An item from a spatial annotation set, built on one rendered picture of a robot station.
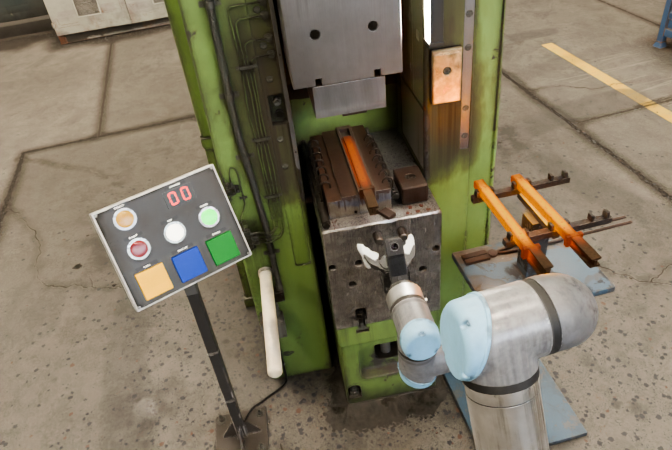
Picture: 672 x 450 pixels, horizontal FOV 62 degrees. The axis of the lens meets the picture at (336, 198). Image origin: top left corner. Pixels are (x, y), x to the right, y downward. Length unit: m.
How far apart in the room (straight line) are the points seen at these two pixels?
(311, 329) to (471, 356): 1.53
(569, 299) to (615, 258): 2.23
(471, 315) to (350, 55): 0.88
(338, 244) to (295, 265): 0.34
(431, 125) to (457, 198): 0.33
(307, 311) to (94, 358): 1.12
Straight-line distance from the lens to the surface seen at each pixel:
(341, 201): 1.74
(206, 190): 1.59
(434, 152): 1.89
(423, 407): 2.40
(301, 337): 2.34
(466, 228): 2.15
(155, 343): 2.84
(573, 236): 1.60
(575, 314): 0.89
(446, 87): 1.77
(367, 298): 1.95
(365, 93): 1.57
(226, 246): 1.59
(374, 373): 2.30
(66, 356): 2.99
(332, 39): 1.49
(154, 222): 1.56
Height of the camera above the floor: 2.01
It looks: 36 degrees down
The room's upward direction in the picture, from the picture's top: 7 degrees counter-clockwise
